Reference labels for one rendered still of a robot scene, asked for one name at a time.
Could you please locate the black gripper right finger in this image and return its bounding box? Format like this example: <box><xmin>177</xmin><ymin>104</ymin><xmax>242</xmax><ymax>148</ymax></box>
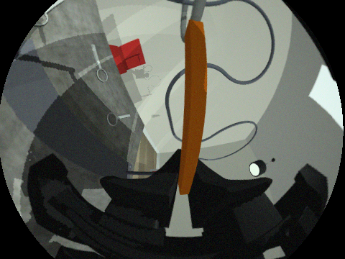
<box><xmin>188</xmin><ymin>159</ymin><xmax>273</xmax><ymax>230</ymax></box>

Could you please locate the grey loop with orange handle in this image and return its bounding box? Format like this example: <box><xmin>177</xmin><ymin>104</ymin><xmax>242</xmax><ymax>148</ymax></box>
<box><xmin>178</xmin><ymin>0</ymin><xmax>208</xmax><ymax>195</ymax></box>

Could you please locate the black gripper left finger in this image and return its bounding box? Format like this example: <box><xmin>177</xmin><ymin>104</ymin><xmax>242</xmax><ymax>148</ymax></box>
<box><xmin>100</xmin><ymin>149</ymin><xmax>181</xmax><ymax>227</ymax></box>

